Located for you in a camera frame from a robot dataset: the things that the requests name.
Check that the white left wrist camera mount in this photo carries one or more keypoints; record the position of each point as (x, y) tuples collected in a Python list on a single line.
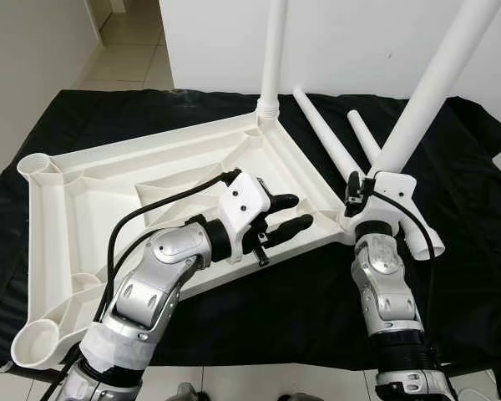
[(242, 200)]

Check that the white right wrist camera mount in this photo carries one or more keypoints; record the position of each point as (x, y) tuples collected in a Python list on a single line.
[(392, 196)]

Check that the grey robot foot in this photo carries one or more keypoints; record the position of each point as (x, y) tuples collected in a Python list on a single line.
[(301, 396), (188, 393)]

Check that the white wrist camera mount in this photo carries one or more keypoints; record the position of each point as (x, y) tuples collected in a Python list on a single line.
[(242, 200), (392, 196)]

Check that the black table frame leg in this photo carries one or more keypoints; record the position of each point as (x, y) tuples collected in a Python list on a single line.
[(0, 368)]

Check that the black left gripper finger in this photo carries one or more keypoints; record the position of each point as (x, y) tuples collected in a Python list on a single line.
[(290, 230), (282, 203)]

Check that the grey left robot foot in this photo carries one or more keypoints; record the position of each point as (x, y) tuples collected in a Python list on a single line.
[(188, 393)]

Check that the white plastic table top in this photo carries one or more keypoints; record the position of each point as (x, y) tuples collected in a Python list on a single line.
[(92, 209)]

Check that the black table cloth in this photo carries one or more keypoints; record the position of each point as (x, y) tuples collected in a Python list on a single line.
[(317, 309)]

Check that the grey right robot foot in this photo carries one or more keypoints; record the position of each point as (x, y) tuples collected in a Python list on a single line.
[(301, 396)]

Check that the white tapered table leg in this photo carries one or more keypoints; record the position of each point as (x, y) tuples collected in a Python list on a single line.
[(321, 129), (434, 75), (274, 50), (363, 134)]

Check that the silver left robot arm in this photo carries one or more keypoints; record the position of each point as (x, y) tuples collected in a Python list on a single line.
[(159, 284)]

